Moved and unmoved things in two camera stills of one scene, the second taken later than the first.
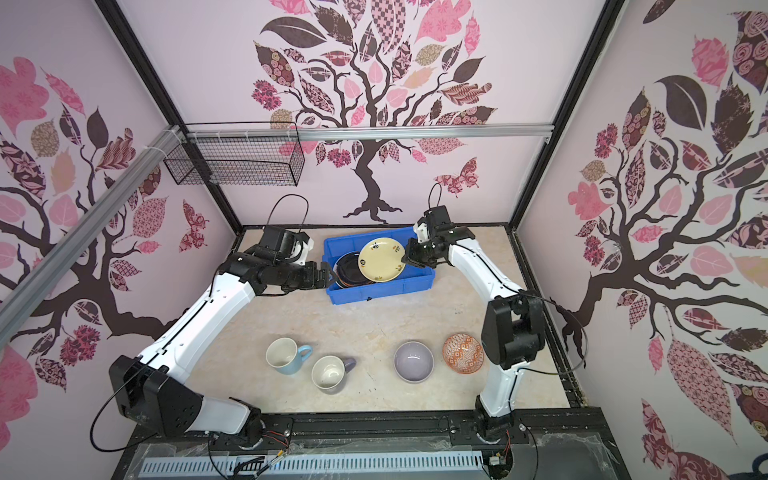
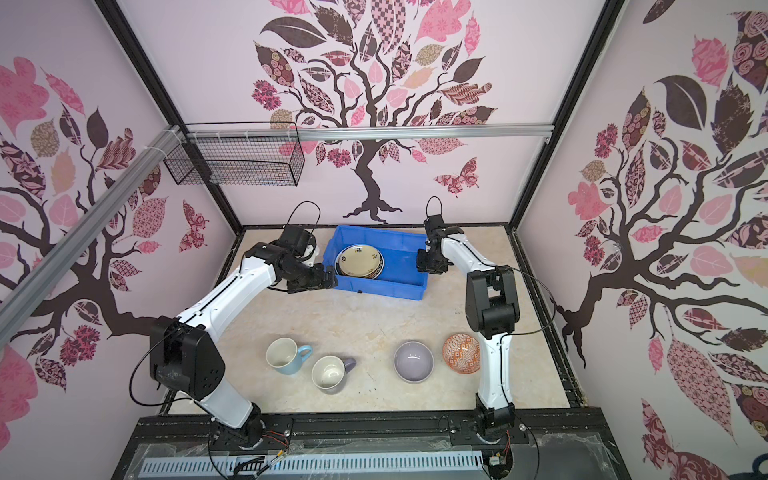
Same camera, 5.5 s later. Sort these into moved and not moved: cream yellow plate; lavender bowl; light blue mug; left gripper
Moved: cream yellow plate
Not moved: light blue mug; lavender bowl; left gripper
